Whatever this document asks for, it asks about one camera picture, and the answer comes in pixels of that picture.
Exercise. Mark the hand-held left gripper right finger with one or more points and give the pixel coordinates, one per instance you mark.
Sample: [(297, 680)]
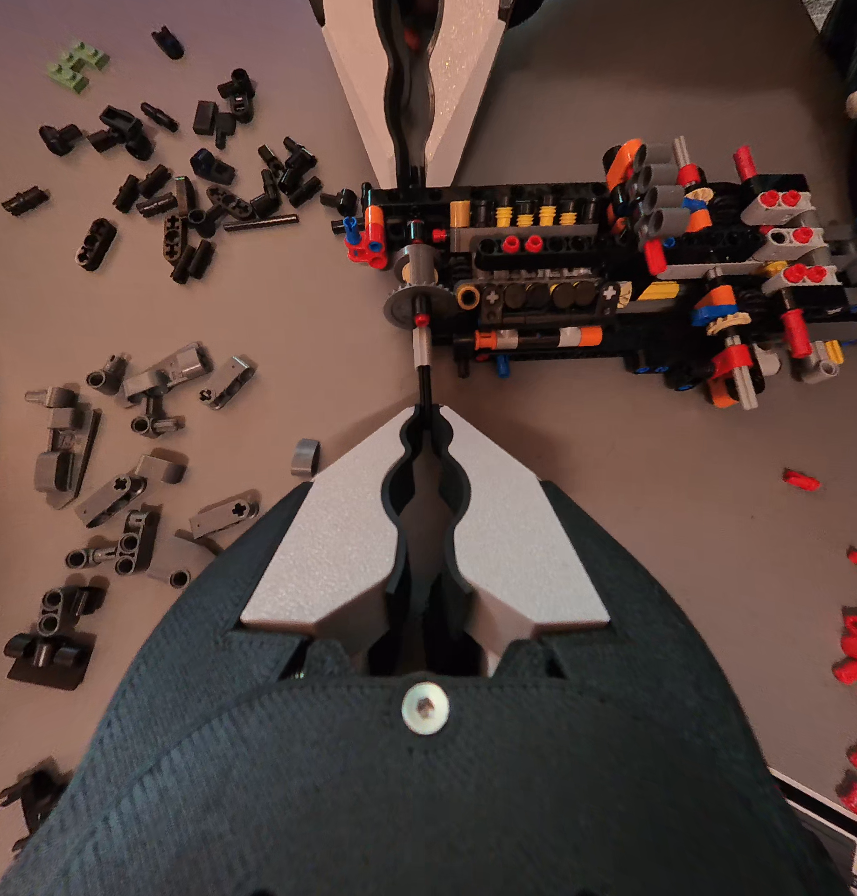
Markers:
[(533, 553)]

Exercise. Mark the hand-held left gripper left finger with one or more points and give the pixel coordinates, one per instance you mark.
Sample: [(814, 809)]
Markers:
[(323, 553)]

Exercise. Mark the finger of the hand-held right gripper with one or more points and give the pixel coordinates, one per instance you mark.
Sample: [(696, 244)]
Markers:
[(355, 56), (470, 63)]

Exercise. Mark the lego car chassis model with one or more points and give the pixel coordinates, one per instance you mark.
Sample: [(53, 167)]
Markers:
[(540, 245)]

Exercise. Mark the black axle with grey sleeve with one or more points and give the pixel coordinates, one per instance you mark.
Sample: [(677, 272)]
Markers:
[(422, 346)]

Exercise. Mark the scattered grey lego pieces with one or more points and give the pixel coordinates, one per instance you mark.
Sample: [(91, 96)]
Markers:
[(169, 367)]

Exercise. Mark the pile of black lego pieces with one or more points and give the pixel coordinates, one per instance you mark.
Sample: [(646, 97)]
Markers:
[(169, 231)]

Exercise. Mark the green lego plate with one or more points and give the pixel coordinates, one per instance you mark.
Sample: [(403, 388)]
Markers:
[(78, 66)]

